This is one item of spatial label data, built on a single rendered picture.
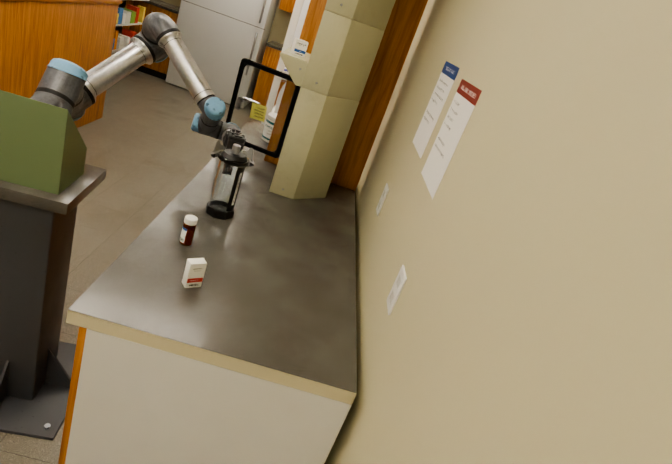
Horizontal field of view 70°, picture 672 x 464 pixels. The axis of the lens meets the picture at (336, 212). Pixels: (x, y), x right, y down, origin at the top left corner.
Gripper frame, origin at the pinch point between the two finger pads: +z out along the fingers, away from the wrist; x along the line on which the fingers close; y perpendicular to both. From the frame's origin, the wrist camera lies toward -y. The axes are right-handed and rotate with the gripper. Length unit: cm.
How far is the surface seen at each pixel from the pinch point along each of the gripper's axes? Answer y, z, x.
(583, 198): 43, 119, 27
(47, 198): -21, 13, -52
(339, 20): 56, -25, 28
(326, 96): 28.1, -25.0, 31.8
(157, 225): -21.0, 17.1, -19.7
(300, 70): 34.4, -28.0, 19.4
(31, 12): 0, -223, -129
